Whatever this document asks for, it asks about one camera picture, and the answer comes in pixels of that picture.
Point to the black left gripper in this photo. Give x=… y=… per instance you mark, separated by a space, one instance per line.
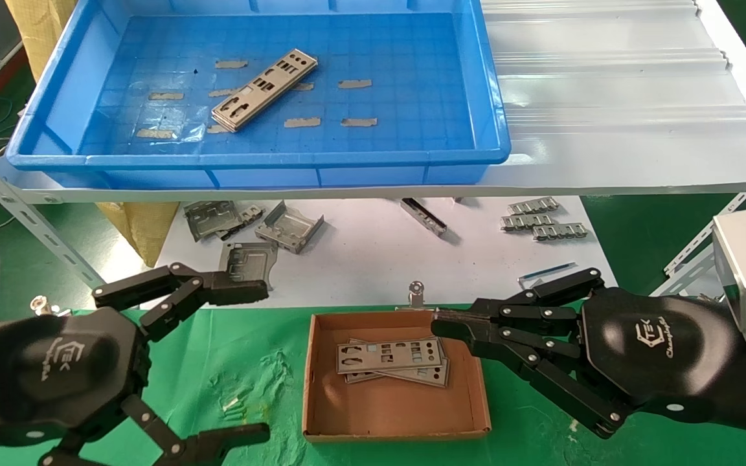
x=56 y=369

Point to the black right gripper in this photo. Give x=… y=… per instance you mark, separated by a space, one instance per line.
x=658 y=349

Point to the silver slotted shield plate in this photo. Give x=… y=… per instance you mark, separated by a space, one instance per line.
x=253 y=102

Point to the brown cardboard box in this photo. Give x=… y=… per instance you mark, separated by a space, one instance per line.
x=386 y=408

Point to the blue plastic tray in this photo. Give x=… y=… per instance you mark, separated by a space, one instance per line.
x=379 y=52

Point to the green table cloth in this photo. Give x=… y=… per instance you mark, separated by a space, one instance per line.
x=250 y=349

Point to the thin blue rod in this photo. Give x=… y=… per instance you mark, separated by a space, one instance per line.
x=551 y=270

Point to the grey slotted metal plate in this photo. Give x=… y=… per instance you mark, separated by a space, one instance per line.
x=250 y=255

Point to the small grey metal shield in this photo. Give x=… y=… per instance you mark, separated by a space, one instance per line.
x=533 y=206
x=561 y=232
x=528 y=222

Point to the silver binder clip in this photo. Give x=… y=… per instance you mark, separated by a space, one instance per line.
x=416 y=296
x=39 y=303

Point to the yellow woven bag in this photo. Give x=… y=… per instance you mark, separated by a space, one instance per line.
x=146 y=226

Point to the small grey metal piece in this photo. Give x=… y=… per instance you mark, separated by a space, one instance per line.
x=250 y=212

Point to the narrow dark metal bar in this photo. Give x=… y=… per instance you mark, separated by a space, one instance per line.
x=423 y=217

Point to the grey tape piece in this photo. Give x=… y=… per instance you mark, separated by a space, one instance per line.
x=306 y=86
x=221 y=93
x=358 y=122
x=354 y=83
x=302 y=122
x=231 y=64
x=154 y=133
x=215 y=129
x=166 y=96

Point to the white corrugated shelf board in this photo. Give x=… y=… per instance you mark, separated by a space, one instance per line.
x=606 y=97

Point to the large grey metal bracket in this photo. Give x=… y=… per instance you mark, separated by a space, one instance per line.
x=211 y=220

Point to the grey folded metal bracket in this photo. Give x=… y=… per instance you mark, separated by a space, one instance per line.
x=290 y=228

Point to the grey slotted angle post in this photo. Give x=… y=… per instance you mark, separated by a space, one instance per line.
x=703 y=237
x=23 y=210

